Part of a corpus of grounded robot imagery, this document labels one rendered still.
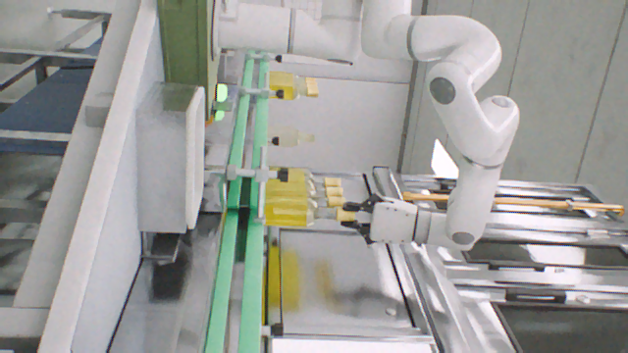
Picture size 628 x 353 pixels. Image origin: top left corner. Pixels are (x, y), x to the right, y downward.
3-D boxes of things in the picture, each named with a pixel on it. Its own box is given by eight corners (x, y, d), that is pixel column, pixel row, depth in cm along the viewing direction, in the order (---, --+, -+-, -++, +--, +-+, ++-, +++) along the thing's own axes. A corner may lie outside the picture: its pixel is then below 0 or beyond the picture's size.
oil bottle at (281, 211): (225, 225, 142) (318, 228, 144) (226, 202, 140) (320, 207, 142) (227, 213, 148) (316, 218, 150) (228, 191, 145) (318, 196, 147)
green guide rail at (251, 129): (227, 176, 129) (266, 178, 130) (228, 172, 129) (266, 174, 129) (252, 26, 288) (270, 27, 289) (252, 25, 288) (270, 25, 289)
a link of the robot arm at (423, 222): (425, 240, 149) (413, 237, 149) (431, 207, 146) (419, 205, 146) (424, 255, 142) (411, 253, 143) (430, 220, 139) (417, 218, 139)
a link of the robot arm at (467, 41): (396, 30, 114) (468, 31, 105) (434, 3, 122) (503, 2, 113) (408, 98, 121) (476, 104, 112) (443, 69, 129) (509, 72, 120)
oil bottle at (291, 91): (244, 97, 237) (318, 102, 240) (244, 82, 235) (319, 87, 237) (244, 93, 242) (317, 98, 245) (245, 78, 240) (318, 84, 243)
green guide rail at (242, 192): (226, 208, 132) (264, 210, 133) (226, 204, 132) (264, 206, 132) (251, 42, 291) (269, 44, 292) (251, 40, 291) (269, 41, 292)
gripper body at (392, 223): (417, 238, 149) (371, 230, 151) (424, 200, 145) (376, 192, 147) (415, 253, 143) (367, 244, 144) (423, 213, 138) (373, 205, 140)
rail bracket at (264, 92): (236, 97, 179) (284, 100, 180) (237, 72, 176) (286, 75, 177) (237, 93, 182) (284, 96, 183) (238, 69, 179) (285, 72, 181)
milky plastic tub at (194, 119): (141, 232, 107) (192, 234, 108) (138, 108, 98) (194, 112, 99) (158, 190, 123) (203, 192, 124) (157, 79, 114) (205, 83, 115)
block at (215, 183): (190, 213, 127) (225, 215, 127) (190, 171, 123) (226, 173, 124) (192, 205, 130) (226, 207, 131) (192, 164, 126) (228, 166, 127)
